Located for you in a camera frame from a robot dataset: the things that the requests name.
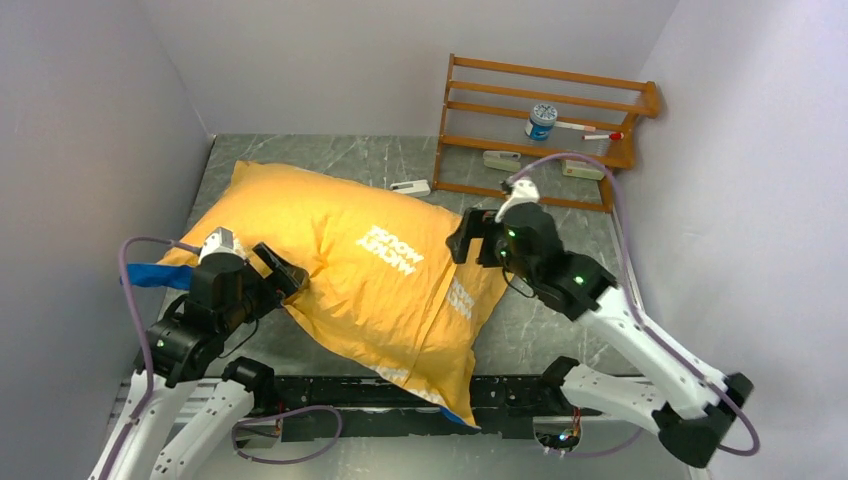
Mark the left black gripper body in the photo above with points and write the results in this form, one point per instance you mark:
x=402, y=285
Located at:
x=259, y=294

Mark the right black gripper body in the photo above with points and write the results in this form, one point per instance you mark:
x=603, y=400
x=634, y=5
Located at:
x=507, y=259

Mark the blue orange cartoon pillowcase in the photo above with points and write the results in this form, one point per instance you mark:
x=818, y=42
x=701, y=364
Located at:
x=383, y=289

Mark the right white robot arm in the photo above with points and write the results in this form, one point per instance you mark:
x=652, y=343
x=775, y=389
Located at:
x=687, y=404

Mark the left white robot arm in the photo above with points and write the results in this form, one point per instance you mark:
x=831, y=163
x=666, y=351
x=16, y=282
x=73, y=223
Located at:
x=223, y=292

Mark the small white remote device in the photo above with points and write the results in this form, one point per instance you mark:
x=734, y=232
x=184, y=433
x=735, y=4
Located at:
x=413, y=188

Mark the white green rectangular device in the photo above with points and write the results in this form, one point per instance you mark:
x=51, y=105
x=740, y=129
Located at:
x=502, y=160

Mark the white box under shelf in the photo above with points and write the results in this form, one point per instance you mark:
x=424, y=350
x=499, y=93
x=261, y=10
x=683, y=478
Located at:
x=582, y=170

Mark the blue white jar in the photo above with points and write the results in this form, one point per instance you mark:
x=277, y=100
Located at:
x=541, y=120

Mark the orange wooden shelf rack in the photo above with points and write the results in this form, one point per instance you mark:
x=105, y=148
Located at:
x=606, y=115

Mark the white pen on shelf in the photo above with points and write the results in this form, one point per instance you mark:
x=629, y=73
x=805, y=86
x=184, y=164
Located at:
x=575, y=126

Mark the white red marker pen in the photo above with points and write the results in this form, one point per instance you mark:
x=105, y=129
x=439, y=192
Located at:
x=615, y=136

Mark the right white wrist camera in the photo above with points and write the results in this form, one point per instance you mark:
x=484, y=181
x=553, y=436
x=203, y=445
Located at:
x=519, y=191

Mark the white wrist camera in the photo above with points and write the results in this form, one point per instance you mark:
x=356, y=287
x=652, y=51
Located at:
x=519, y=191
x=221, y=240

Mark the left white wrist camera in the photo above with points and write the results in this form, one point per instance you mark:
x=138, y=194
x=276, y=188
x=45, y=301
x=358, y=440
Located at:
x=221, y=240

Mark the aluminium frame rail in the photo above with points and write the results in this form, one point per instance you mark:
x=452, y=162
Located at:
x=199, y=397

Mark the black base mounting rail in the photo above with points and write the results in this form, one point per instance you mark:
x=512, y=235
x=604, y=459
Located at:
x=401, y=423

